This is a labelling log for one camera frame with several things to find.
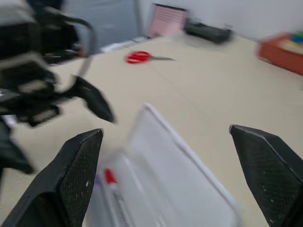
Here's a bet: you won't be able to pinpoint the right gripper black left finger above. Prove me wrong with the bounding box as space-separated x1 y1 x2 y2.
0 128 104 227

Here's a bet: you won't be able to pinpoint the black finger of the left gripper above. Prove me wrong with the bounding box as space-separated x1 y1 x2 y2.
0 117 34 175
68 75 116 124

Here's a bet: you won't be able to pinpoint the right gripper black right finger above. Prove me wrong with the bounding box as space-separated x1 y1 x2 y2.
228 124 303 227

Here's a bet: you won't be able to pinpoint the purple marker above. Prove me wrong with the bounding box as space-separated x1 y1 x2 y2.
94 173 102 191

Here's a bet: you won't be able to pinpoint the red capped white marker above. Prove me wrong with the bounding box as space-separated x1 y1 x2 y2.
103 166 130 227

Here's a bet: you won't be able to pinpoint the translucent white pencil case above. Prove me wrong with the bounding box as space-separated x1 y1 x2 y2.
89 102 243 227

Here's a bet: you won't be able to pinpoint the orange red box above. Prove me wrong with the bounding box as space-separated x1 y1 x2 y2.
256 30 303 77

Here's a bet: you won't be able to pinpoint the black desktop device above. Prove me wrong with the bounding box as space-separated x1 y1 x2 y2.
184 19 233 45

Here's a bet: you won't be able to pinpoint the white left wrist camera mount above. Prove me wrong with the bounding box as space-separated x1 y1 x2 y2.
0 51 45 71

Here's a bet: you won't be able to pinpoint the grey left arm cable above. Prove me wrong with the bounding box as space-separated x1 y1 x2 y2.
63 17 98 92

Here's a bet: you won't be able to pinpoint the red handled scissors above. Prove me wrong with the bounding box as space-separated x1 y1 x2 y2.
125 50 176 65

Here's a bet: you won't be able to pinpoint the pink panel with black frame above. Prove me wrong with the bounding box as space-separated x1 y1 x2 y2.
147 2 189 39

